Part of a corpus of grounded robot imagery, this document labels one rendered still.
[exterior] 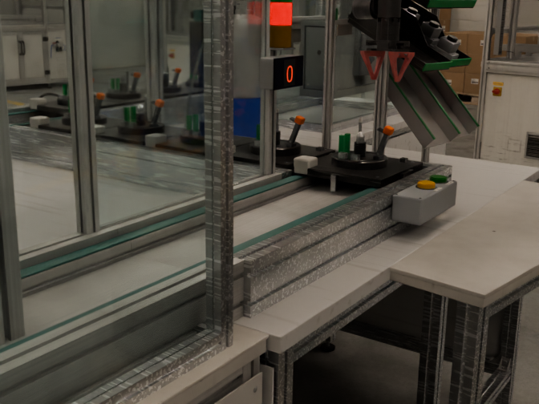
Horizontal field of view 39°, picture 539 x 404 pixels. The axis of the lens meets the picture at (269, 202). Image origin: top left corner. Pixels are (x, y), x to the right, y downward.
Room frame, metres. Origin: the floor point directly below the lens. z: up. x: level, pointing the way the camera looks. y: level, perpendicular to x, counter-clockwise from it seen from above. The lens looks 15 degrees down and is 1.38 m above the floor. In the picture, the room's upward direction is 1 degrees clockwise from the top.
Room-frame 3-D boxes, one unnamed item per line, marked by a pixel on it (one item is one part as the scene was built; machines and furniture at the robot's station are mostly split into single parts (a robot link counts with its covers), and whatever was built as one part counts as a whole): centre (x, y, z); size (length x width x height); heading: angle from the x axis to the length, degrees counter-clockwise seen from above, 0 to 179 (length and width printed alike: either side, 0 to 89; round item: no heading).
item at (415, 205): (1.67, -0.35, 0.93); 0.21 x 0.07 x 0.06; 146
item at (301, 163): (1.83, -0.09, 0.97); 0.05 x 0.05 x 0.04; 56
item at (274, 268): (1.54, -0.20, 0.91); 0.89 x 0.06 x 0.11; 146
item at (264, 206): (1.62, -0.04, 0.91); 0.84 x 0.28 x 0.10; 146
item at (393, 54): (1.90, -0.30, 1.22); 0.07 x 0.07 x 0.09; 29
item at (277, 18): (1.76, -0.02, 1.33); 0.05 x 0.05 x 0.05
